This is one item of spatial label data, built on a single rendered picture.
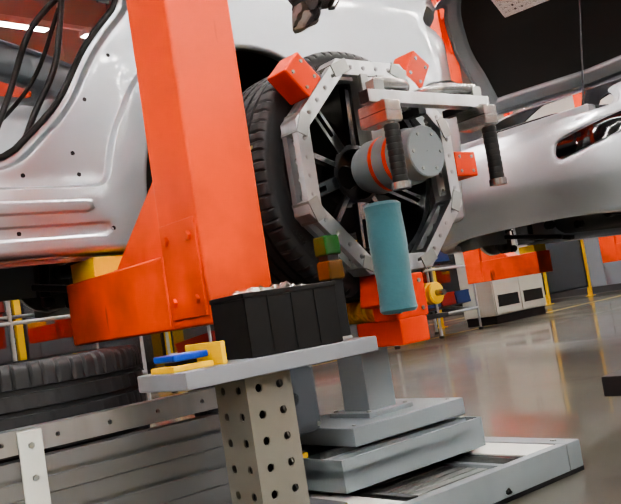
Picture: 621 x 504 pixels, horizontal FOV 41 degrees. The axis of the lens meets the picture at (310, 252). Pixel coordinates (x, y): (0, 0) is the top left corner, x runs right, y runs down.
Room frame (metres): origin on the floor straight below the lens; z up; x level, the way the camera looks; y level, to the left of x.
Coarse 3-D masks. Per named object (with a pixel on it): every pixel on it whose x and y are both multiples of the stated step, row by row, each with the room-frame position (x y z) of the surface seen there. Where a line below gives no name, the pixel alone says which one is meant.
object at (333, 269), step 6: (318, 264) 1.68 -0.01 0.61; (324, 264) 1.67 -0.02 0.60; (330, 264) 1.66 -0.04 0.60; (336, 264) 1.67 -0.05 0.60; (342, 264) 1.68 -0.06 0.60; (318, 270) 1.68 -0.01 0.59; (324, 270) 1.67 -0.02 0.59; (330, 270) 1.66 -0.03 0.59; (336, 270) 1.67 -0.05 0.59; (342, 270) 1.68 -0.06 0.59; (324, 276) 1.67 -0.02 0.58; (330, 276) 1.66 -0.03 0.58; (336, 276) 1.67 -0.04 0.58; (342, 276) 1.68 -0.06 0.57
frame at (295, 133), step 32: (352, 64) 2.06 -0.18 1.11; (384, 64) 2.13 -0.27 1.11; (320, 96) 1.98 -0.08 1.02; (288, 128) 1.95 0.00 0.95; (448, 128) 2.26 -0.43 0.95; (288, 160) 1.96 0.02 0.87; (448, 160) 2.25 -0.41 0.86; (448, 192) 2.25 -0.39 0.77; (320, 224) 1.94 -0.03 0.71; (448, 224) 2.23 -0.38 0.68; (352, 256) 2.00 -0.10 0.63; (416, 256) 2.13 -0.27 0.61
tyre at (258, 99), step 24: (264, 96) 2.02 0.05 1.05; (264, 120) 1.98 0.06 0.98; (264, 144) 1.97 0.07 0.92; (264, 168) 1.96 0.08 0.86; (264, 192) 1.96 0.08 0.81; (288, 192) 2.00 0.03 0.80; (432, 192) 2.32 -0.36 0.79; (264, 216) 1.99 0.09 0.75; (288, 216) 1.99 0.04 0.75; (288, 240) 1.99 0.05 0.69; (312, 240) 2.03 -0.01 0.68; (288, 264) 2.05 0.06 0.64; (312, 264) 2.02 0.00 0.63
